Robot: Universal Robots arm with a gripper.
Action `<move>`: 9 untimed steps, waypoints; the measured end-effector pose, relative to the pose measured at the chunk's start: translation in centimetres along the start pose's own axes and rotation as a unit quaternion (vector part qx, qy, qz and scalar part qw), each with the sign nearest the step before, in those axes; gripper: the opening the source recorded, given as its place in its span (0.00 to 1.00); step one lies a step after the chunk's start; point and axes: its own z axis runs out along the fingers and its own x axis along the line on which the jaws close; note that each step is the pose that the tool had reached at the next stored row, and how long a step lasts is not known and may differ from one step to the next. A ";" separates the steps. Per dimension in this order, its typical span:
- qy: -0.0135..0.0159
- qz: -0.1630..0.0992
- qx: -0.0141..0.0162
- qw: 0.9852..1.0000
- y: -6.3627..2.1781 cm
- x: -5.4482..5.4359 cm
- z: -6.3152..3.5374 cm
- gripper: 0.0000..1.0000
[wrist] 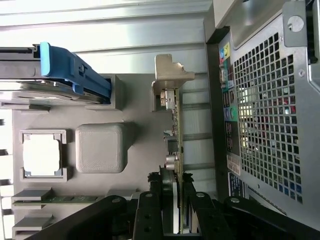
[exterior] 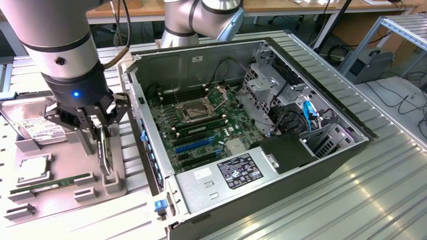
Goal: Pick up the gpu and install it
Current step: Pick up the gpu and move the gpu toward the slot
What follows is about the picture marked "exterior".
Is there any black stand pole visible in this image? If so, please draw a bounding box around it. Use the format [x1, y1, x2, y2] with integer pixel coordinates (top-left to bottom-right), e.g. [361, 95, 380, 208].
[313, 0, 354, 54]

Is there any white power strip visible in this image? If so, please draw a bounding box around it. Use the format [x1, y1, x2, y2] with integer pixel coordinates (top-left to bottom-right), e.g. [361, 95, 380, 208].
[305, 0, 345, 6]

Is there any aluminium profile frame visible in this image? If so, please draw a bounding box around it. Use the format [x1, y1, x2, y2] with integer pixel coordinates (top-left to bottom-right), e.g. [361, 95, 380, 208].
[337, 14, 427, 77]

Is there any coiled black cable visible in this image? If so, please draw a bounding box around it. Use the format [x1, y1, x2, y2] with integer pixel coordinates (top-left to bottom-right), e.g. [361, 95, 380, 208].
[328, 44, 349, 63]

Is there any black fan shroud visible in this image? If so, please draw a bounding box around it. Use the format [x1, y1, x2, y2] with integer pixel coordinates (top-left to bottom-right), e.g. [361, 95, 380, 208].
[249, 131, 320, 175]

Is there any black expansion slot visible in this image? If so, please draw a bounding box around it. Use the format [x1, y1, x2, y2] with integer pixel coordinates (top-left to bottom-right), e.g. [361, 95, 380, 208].
[171, 131, 215, 149]

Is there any metal disk bay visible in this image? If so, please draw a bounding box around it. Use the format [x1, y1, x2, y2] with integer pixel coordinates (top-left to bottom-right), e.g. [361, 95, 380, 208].
[241, 42, 322, 137]

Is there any black wire in case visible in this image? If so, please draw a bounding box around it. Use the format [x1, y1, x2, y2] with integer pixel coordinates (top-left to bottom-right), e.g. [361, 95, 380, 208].
[211, 57, 250, 87]

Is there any green motherboard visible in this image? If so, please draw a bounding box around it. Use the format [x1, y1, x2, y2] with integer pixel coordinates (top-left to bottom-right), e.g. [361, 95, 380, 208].
[146, 82, 270, 175]

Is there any grey computer tower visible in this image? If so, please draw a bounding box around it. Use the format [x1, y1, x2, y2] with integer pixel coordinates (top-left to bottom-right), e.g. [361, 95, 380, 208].
[341, 49, 396, 85]

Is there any silver chipset heatsink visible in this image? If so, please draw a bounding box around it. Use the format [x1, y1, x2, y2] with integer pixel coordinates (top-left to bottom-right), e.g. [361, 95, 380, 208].
[225, 138, 248, 153]

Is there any open black PC case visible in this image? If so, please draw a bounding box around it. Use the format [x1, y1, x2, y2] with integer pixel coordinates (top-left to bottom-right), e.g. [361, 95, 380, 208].
[115, 36, 381, 240]

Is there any wooden desk with white legs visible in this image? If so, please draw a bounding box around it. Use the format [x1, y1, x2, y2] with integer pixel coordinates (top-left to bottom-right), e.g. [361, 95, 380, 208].
[86, 7, 167, 26]
[242, 0, 422, 48]

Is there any CPU socket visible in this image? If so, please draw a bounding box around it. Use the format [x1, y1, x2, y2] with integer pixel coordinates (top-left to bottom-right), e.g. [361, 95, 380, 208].
[175, 98, 211, 124]

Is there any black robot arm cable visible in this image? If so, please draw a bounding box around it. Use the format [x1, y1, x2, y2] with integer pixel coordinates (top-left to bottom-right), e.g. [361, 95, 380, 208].
[113, 0, 133, 51]

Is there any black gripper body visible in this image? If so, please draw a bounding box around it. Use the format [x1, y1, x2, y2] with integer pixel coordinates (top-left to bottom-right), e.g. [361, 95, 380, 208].
[42, 63, 118, 118]

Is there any silver CPU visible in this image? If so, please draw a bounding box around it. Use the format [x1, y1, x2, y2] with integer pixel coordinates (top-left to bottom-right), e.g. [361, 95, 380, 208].
[18, 156, 51, 183]

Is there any metal socket cover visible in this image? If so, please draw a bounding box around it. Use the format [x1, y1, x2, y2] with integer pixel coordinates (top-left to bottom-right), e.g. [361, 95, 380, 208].
[202, 84, 233, 111]

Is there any blue case latch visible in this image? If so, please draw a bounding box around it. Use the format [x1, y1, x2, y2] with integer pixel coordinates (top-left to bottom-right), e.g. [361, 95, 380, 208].
[153, 199, 169, 214]

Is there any grey parts rack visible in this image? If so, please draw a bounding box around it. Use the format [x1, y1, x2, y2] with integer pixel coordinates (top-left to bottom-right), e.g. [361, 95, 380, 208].
[2, 123, 131, 222]

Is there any thin metal locking lever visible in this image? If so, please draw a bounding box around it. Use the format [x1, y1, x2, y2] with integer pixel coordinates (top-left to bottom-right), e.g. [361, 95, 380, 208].
[170, 83, 185, 108]

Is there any black and green graphics card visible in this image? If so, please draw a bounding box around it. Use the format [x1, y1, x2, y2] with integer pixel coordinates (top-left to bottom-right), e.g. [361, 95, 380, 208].
[90, 114, 118, 178]

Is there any hard disk with blue caddy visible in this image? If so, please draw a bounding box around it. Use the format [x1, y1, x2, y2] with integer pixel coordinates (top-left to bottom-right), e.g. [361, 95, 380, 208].
[0, 91, 74, 146]

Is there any grey power supply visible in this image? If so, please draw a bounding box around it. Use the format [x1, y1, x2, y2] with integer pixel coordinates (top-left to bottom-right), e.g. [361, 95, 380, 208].
[174, 146, 285, 216]

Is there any black office chair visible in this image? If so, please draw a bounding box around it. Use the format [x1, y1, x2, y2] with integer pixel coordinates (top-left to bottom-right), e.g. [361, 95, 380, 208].
[89, 23, 119, 38]

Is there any blue disk wire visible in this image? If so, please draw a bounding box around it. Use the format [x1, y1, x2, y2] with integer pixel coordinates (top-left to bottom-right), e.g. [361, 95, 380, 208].
[301, 99, 320, 133]

